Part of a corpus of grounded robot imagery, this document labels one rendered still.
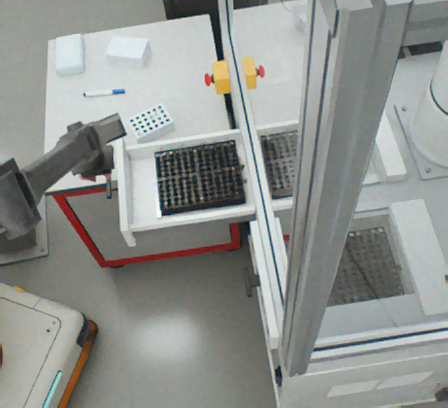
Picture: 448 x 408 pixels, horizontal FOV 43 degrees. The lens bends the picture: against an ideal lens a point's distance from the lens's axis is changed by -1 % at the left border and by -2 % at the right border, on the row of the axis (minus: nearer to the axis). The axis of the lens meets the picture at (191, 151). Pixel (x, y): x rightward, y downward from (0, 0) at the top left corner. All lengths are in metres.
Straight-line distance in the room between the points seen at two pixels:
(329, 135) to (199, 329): 1.92
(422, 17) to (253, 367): 1.99
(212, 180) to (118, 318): 1.01
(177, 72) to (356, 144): 1.50
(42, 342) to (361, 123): 1.81
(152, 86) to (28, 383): 1.07
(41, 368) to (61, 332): 0.13
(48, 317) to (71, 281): 0.36
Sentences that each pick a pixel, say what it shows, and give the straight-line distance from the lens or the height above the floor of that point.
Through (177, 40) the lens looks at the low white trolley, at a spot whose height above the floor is 0.76.
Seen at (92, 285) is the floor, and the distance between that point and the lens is 2.45.
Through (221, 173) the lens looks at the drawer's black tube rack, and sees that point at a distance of 1.53.
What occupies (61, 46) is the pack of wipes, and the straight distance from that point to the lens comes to 2.05.
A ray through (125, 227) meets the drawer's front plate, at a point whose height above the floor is 0.93.
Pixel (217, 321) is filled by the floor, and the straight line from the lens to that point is 2.31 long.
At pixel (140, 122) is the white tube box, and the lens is 1.79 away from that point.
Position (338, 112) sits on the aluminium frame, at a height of 1.89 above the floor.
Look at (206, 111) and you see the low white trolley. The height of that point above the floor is 0.76.
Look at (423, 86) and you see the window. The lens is 0.45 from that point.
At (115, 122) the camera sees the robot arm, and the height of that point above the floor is 1.21.
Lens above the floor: 2.22
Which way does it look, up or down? 57 degrees down
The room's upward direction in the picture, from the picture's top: 12 degrees counter-clockwise
